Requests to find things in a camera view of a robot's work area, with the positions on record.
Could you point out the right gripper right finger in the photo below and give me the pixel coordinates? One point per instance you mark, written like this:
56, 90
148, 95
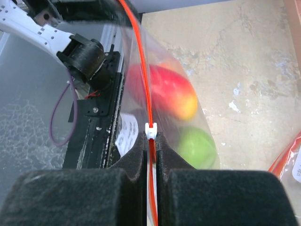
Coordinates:
197, 197

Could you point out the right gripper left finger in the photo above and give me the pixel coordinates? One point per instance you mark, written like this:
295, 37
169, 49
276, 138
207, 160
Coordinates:
114, 196

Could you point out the clear orange-zip bag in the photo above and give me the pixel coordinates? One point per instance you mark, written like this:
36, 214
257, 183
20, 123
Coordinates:
141, 48

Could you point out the orange file organizer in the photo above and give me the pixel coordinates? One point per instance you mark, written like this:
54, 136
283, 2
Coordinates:
293, 10

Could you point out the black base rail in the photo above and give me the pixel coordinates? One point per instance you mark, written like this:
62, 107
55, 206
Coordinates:
92, 144

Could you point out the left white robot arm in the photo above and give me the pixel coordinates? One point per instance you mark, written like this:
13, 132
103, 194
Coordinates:
84, 58

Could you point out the green lime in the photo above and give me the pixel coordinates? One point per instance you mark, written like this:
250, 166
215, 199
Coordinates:
197, 148

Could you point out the pink peach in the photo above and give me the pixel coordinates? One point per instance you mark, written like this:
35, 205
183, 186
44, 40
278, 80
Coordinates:
170, 91

